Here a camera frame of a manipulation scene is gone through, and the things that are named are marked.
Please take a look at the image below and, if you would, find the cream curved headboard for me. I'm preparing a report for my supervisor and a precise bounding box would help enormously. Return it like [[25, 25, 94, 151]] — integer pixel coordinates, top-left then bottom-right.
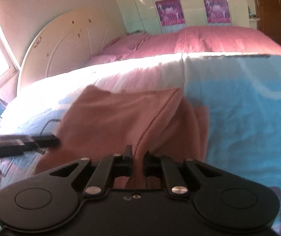
[[17, 8, 126, 92]]

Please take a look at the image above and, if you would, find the pink bed cover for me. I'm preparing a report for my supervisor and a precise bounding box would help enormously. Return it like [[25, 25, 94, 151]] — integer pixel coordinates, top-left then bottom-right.
[[87, 26, 281, 66]]

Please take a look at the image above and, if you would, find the purple poster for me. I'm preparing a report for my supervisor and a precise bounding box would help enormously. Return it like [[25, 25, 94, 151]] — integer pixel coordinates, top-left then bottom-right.
[[204, 0, 231, 24], [155, 0, 185, 27]]

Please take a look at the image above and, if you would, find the white corner shelf unit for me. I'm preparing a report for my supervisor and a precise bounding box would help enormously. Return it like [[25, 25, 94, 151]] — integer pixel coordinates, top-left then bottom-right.
[[247, 0, 260, 29]]

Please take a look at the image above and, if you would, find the purple poster bottom right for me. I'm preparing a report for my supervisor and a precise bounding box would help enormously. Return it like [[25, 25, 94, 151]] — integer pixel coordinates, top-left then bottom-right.
[[204, 0, 231, 24]]

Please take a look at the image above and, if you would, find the pink knit garment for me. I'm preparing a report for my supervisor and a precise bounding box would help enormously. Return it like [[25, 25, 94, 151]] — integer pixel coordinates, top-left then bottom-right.
[[0, 84, 210, 209]]

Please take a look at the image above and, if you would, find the purple poster bottom left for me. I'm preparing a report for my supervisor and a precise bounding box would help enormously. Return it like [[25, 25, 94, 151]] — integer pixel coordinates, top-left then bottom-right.
[[155, 0, 185, 27]]

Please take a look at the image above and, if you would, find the brown wooden door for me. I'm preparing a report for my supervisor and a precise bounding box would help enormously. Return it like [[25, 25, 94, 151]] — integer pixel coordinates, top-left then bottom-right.
[[256, 0, 281, 45]]

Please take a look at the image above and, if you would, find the light blue patterned bedsheet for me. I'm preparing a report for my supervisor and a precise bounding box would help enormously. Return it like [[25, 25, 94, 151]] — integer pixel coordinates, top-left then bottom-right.
[[0, 53, 281, 235]]

